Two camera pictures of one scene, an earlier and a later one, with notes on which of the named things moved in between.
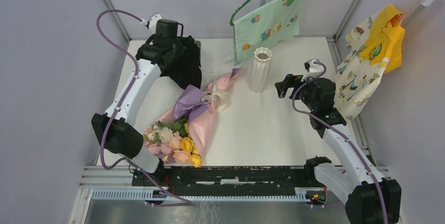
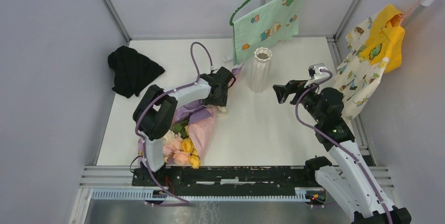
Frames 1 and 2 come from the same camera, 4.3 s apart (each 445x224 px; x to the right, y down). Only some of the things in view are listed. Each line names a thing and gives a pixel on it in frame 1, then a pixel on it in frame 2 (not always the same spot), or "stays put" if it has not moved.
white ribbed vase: (260, 74) stays put
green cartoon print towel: (278, 22) stays put
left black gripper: (180, 49) to (221, 102)
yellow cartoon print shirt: (374, 46) stays put
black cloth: (185, 69) to (132, 70)
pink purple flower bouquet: (183, 135) stays put
